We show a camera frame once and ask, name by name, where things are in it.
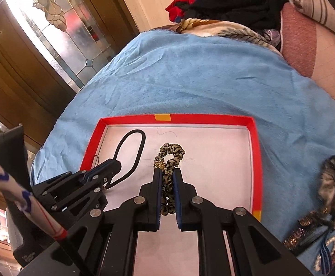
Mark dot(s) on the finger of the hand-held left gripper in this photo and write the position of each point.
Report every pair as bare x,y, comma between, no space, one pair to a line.
107,165
95,188

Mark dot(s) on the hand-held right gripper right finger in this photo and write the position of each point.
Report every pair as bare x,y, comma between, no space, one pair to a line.
179,204

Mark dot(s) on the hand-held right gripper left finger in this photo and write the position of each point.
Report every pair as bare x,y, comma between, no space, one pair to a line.
157,204

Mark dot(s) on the red tray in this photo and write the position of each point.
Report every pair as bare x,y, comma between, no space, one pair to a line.
213,155

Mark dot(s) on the wooden stained glass door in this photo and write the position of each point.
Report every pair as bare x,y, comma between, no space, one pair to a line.
12,72

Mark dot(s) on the dark glitter hair clip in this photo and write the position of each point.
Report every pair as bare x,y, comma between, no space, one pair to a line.
296,238

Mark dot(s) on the blue blanket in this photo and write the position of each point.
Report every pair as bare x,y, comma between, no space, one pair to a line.
199,77

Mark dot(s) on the gold glitter hair clip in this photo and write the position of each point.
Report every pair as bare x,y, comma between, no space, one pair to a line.
314,218

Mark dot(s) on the blue striped hair clip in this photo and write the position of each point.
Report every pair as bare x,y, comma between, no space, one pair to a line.
325,257

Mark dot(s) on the red garment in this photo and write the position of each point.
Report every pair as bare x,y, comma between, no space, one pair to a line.
174,8

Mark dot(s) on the gold floral scarf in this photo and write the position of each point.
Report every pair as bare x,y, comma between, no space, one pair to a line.
213,26

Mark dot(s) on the lilac cloth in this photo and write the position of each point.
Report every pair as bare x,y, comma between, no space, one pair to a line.
271,36

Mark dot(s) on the pink sofa cushion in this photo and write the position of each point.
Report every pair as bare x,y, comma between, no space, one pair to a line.
299,40

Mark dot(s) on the black clothes pile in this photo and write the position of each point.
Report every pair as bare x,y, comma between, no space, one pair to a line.
236,3

